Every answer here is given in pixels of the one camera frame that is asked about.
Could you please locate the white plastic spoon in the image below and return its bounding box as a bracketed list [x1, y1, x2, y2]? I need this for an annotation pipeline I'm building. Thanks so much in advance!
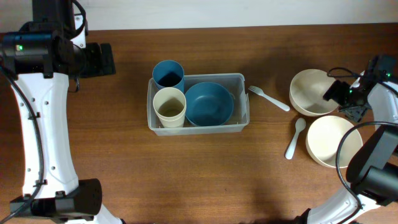
[285, 118, 307, 160]

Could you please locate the cream cup back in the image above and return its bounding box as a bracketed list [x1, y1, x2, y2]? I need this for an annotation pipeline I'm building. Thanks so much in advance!
[160, 117, 185, 128]

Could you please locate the blue cup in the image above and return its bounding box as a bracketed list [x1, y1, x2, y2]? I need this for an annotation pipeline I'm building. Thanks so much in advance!
[152, 60, 185, 93]

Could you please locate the grey plastic fork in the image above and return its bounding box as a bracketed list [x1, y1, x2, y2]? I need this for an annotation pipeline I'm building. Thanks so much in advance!
[248, 86, 290, 111]

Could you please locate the clear plastic storage container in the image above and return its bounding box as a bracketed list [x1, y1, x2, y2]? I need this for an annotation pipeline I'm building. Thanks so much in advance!
[147, 73, 249, 136]

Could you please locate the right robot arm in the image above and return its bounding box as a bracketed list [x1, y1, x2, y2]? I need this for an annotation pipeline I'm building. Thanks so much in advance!
[294, 55, 397, 223]

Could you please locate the cream bowl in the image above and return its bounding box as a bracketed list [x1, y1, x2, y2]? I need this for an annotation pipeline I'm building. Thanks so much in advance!
[305, 116, 363, 168]
[289, 69, 338, 116]

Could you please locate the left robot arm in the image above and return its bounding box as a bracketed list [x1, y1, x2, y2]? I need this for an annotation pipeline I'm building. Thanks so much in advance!
[1, 1, 121, 223]

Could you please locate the blue bowl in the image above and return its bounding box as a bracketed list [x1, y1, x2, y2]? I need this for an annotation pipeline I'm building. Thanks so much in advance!
[185, 82, 234, 126]

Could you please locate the cream cup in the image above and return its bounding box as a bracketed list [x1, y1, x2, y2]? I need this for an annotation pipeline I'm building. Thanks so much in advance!
[160, 117, 185, 128]
[152, 87, 187, 121]

